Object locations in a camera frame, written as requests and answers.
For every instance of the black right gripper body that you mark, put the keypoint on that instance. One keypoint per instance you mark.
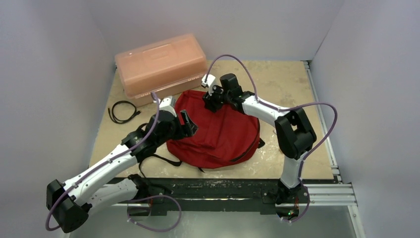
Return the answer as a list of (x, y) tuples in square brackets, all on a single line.
[(214, 99)]

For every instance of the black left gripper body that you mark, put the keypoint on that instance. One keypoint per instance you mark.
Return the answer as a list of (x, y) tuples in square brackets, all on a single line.
[(176, 132)]

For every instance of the red backpack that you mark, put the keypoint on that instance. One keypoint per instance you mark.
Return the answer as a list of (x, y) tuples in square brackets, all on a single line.
[(224, 138)]

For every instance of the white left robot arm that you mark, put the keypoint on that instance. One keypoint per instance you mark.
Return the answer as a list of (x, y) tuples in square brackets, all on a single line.
[(70, 203)]

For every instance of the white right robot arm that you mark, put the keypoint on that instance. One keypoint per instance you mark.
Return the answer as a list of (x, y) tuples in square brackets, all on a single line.
[(295, 134)]

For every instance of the translucent pink storage box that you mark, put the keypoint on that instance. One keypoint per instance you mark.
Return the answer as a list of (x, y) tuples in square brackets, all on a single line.
[(167, 67)]

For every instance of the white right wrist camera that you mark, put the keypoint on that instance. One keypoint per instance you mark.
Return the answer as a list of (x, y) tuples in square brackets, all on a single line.
[(208, 81)]

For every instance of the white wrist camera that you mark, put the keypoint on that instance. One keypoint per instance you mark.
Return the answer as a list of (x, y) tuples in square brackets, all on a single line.
[(208, 81), (167, 104)]

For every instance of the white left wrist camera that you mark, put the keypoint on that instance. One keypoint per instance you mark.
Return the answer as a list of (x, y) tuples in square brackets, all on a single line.
[(167, 104)]

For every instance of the aluminium frame rail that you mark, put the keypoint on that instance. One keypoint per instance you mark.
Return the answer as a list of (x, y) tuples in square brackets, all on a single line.
[(322, 193)]

